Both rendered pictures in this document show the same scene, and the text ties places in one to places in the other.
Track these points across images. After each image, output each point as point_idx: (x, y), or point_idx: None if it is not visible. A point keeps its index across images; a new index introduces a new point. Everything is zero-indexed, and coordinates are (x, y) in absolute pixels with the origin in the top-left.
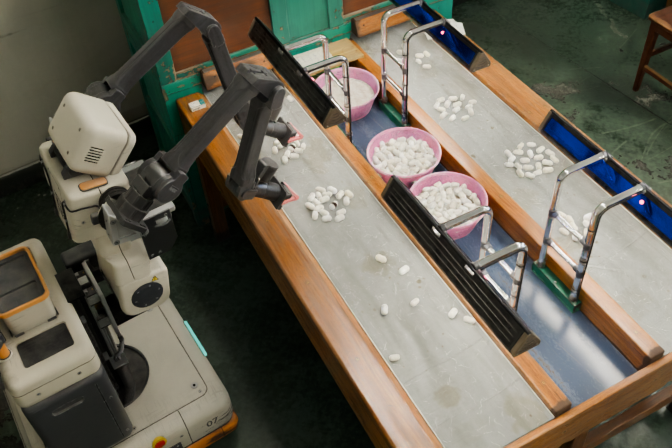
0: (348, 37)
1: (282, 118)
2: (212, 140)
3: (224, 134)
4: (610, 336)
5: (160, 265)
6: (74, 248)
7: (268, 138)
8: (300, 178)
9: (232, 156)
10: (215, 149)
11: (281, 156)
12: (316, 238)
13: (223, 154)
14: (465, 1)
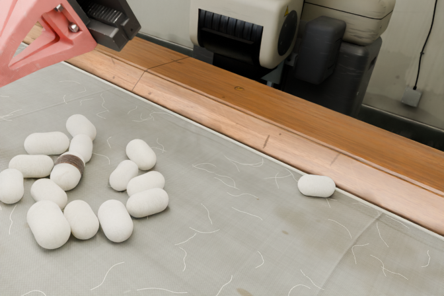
0: None
1: None
2: (375, 138)
3: (369, 160)
4: None
5: None
6: (337, 22)
7: (208, 213)
8: (5, 103)
9: (260, 106)
10: (330, 117)
11: (105, 153)
12: None
13: (292, 108)
14: None
